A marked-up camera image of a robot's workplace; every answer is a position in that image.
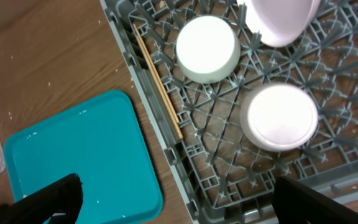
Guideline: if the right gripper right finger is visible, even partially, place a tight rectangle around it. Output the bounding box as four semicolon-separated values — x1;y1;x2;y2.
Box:
272;177;358;224

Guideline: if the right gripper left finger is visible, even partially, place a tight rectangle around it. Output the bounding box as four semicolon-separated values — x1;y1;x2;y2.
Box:
0;174;83;224

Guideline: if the small white plate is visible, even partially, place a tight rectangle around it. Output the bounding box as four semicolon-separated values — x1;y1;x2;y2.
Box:
239;83;318;152

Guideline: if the wooden chopstick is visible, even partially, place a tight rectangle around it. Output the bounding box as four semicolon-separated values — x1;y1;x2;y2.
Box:
132;23;179;124
135;30;183;139

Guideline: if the pale green bowl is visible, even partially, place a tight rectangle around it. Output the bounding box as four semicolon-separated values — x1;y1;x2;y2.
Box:
175;16;241;84

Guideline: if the large pink plate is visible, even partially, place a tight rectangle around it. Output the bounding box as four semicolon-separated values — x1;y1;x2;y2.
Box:
237;0;321;47

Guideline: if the grey dishwasher rack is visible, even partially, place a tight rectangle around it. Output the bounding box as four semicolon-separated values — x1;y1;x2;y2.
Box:
101;0;358;223

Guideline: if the teal plastic serving tray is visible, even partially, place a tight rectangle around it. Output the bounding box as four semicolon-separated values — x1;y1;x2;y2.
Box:
4;90;163;223

